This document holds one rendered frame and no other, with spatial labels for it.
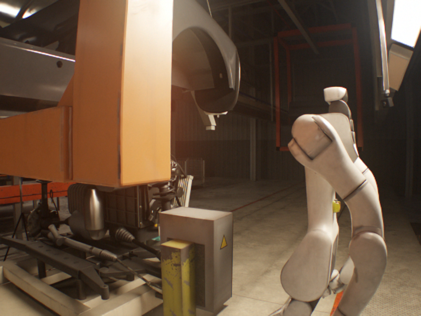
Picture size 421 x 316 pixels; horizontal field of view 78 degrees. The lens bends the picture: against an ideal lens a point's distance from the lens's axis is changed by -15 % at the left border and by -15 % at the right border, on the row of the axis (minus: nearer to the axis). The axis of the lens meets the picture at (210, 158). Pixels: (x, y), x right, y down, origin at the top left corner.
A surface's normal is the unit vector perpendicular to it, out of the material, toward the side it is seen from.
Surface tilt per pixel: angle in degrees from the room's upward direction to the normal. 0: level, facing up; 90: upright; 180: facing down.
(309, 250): 89
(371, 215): 90
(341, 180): 95
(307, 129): 70
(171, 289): 90
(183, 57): 144
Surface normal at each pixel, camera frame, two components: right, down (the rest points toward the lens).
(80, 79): -0.50, 0.03
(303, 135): -0.66, -0.22
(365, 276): -0.51, 0.27
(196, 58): -0.32, 0.79
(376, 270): -0.23, 0.25
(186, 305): 0.86, 0.01
